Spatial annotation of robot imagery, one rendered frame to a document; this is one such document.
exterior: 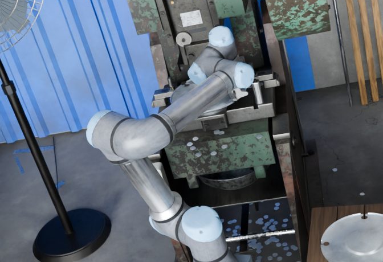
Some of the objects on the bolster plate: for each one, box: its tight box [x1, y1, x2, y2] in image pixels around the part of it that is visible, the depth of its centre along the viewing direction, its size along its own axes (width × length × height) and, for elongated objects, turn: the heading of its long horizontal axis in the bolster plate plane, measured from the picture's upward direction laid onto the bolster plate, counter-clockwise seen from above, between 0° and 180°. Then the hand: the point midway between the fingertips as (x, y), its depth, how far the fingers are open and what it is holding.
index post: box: [251, 79, 264, 104], centre depth 262 cm, size 3×3×10 cm
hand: (233, 97), depth 253 cm, fingers closed
